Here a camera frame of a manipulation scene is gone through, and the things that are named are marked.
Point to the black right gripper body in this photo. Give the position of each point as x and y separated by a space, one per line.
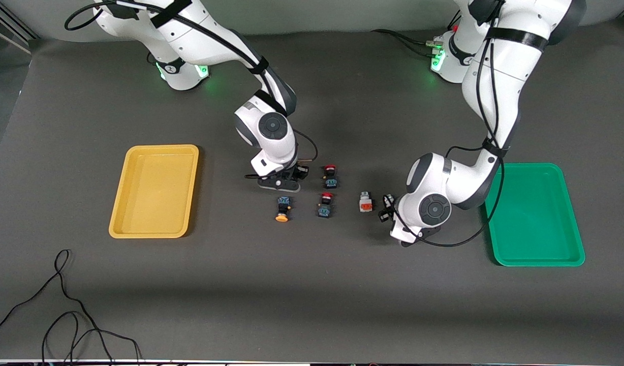
294 174

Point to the yellow push button switch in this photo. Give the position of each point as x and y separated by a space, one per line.
283 203

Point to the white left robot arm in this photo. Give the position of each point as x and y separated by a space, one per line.
500 76

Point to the dark grey table mat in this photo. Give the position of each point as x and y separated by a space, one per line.
312 305

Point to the yellow plastic tray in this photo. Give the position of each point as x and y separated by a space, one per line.
154 203

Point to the green plastic tray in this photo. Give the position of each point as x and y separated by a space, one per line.
535 218

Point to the red push button switch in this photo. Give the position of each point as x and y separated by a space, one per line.
325 209
331 182

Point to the aluminium frame rail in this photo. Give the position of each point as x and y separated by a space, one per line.
17 30

